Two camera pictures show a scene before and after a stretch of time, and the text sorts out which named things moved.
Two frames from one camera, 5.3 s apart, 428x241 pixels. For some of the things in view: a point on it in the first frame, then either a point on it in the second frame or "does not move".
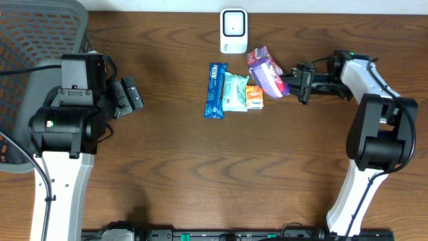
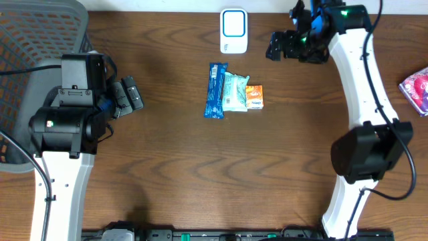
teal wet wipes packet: x=235 y=92 does not move
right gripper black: x=304 y=79 -> x=290 y=35
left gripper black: x=127 y=97 does not move
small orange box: x=255 y=97 does not move
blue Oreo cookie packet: x=213 y=108 does not move
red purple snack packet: x=265 y=71 -> x=415 y=88
